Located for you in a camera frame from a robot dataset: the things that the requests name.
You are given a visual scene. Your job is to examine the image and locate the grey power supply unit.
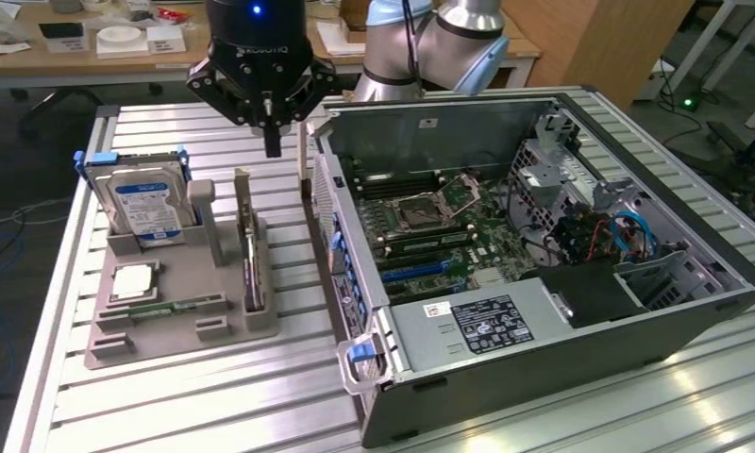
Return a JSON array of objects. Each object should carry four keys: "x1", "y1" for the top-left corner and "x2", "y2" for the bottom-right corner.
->
[{"x1": 386, "y1": 277, "x2": 573, "y2": 372}]

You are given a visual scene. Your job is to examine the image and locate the silver CPU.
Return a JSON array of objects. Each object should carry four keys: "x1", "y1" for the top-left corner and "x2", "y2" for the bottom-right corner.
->
[{"x1": 110, "y1": 264, "x2": 158, "y2": 299}]

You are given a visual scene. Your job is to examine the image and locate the grey parts rack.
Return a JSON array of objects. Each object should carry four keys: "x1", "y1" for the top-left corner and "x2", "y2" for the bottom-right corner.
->
[{"x1": 81, "y1": 169, "x2": 281, "y2": 372}]

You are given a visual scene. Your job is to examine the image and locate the black office chair base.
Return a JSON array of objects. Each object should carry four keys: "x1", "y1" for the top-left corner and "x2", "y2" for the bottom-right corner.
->
[{"x1": 9, "y1": 82, "x2": 165, "y2": 141}]

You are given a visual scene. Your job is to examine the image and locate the silver chipset heatsink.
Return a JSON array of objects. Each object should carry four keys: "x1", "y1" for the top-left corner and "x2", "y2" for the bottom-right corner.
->
[{"x1": 475, "y1": 269, "x2": 512, "y2": 288}]

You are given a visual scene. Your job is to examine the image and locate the wooden desk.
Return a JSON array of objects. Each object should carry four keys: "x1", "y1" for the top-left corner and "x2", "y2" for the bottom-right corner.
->
[{"x1": 0, "y1": 0, "x2": 543, "y2": 91}]

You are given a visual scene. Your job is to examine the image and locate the hard disk in blue caddy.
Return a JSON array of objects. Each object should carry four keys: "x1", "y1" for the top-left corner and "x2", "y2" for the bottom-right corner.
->
[{"x1": 73, "y1": 146, "x2": 193, "y2": 246}]

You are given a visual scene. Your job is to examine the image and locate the green motherboard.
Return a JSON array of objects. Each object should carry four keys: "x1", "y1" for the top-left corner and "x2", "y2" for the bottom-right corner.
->
[{"x1": 354, "y1": 176, "x2": 543, "y2": 303}]

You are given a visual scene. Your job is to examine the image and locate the black wire bundle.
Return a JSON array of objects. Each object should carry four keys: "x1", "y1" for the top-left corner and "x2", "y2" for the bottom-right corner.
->
[{"x1": 549, "y1": 216, "x2": 596, "y2": 263}]

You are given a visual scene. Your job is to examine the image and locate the dark RAM stick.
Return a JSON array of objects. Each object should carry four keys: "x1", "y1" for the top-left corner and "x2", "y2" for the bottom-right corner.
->
[{"x1": 386, "y1": 233, "x2": 477, "y2": 251}]

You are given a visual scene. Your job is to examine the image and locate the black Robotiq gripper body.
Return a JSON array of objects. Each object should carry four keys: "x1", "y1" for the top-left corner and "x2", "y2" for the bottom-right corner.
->
[{"x1": 202, "y1": 0, "x2": 317, "y2": 104}]

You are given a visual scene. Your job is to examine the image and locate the black-topped white box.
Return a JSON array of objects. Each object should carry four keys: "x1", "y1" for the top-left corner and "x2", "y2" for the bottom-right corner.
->
[{"x1": 35, "y1": 22, "x2": 94, "y2": 54}]

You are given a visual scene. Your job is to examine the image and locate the white box with bowl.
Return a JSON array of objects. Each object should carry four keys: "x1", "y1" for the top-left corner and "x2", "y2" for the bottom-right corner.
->
[{"x1": 95, "y1": 25, "x2": 150, "y2": 61}]

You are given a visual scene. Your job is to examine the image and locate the blue data wire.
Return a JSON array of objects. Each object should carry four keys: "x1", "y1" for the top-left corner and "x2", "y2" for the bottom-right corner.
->
[{"x1": 608, "y1": 211, "x2": 659, "y2": 263}]

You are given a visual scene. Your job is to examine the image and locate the green RAM stick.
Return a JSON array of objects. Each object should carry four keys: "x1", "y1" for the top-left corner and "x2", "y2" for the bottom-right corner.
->
[{"x1": 102, "y1": 297, "x2": 225, "y2": 318}]

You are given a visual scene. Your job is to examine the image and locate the white desk frame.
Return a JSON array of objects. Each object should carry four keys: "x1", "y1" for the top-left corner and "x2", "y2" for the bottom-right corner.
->
[{"x1": 663, "y1": 0, "x2": 755, "y2": 128}]

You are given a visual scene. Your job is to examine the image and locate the stack of papers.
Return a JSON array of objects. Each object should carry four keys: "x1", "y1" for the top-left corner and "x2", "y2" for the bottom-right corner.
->
[{"x1": 316, "y1": 21, "x2": 369, "y2": 58}]

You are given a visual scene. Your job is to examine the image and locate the black open PC case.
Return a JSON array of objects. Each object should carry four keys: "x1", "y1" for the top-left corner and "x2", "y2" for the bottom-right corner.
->
[{"x1": 296, "y1": 92, "x2": 755, "y2": 449}]

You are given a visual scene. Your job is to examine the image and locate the black equipment stand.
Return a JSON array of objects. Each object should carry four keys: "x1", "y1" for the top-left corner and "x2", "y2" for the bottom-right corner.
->
[{"x1": 707, "y1": 89, "x2": 755, "y2": 199}]

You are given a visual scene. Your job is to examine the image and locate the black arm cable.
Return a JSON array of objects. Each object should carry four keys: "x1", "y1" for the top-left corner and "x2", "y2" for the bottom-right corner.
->
[{"x1": 401, "y1": 0, "x2": 427, "y2": 93}]

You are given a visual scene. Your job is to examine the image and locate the silver drive cage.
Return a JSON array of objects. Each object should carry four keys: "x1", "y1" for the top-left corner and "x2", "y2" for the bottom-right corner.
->
[{"x1": 512, "y1": 136, "x2": 611, "y2": 227}]

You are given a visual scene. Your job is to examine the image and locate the wooden cabinet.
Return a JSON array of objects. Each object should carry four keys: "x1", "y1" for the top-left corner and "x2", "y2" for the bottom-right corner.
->
[{"x1": 501, "y1": 0, "x2": 698, "y2": 109}]

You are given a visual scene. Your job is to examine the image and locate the black RAM slot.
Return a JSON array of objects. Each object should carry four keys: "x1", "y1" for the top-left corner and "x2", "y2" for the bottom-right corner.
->
[
  {"x1": 357, "y1": 179, "x2": 445, "y2": 193},
  {"x1": 353, "y1": 170, "x2": 443, "y2": 183},
  {"x1": 354, "y1": 175, "x2": 444, "y2": 188},
  {"x1": 382, "y1": 243, "x2": 475, "y2": 260},
  {"x1": 358, "y1": 184, "x2": 447, "y2": 198}
]

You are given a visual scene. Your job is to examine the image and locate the CPU socket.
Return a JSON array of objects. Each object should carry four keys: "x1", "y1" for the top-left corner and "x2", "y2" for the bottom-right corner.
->
[{"x1": 393, "y1": 192, "x2": 467, "y2": 233}]

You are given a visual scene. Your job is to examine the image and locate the small white labelled box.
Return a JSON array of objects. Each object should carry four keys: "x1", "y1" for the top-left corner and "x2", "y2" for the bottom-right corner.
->
[{"x1": 145, "y1": 25, "x2": 188, "y2": 56}]

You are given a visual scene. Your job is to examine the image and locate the metal socket cover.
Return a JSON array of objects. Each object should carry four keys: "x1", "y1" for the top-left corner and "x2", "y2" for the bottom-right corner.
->
[{"x1": 436, "y1": 173, "x2": 479, "y2": 216}]

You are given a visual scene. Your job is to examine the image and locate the low-profile graphics card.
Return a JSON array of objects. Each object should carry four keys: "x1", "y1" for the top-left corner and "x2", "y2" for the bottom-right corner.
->
[{"x1": 233, "y1": 168, "x2": 272, "y2": 315}]

